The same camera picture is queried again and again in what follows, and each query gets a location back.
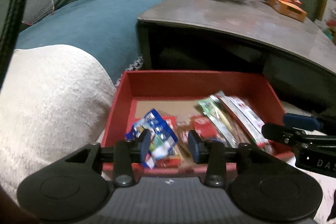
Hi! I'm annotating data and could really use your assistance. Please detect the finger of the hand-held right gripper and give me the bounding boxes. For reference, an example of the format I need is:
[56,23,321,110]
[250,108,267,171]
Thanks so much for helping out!
[262,122,305,146]
[283,113,336,135]

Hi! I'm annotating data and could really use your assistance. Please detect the grey coffee table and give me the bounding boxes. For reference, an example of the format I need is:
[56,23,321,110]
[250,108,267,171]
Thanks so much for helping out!
[136,0,336,119]

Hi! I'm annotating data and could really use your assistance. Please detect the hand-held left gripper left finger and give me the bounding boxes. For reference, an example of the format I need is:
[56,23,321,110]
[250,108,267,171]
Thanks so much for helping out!
[39,130,152,187]

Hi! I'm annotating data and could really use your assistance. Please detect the red white snack packet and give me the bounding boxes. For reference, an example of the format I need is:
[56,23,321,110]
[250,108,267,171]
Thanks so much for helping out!
[216,91,276,155]

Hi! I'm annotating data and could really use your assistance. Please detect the red pig print snack packet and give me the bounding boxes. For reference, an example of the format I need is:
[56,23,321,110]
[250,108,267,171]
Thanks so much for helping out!
[176,115,224,157]

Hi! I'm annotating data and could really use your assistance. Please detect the black white woven mat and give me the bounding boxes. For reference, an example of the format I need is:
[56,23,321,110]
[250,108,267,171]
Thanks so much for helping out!
[128,55,144,73]

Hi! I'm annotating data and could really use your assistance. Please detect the blue white snack packet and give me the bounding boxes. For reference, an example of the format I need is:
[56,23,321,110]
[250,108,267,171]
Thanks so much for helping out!
[125,109,179,169]

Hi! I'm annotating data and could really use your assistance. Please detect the teal sofa cover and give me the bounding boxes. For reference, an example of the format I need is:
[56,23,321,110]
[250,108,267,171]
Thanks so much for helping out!
[14,0,195,86]

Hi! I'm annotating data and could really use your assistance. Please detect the red cardboard box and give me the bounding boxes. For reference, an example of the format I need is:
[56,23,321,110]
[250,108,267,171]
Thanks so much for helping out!
[101,70,297,175]

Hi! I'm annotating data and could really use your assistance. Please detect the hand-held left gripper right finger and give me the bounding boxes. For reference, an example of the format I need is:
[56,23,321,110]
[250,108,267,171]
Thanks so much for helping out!
[188,130,297,187]

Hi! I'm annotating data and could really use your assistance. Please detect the white fluffy cushion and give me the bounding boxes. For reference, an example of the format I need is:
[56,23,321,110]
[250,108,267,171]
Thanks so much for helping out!
[0,44,117,199]

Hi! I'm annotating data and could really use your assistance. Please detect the red badminton racket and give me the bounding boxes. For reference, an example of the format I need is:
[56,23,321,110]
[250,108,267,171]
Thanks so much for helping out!
[22,0,56,26]

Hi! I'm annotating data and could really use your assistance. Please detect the green white snack packet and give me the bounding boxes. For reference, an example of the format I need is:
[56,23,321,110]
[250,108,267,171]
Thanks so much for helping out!
[196,97,238,149]

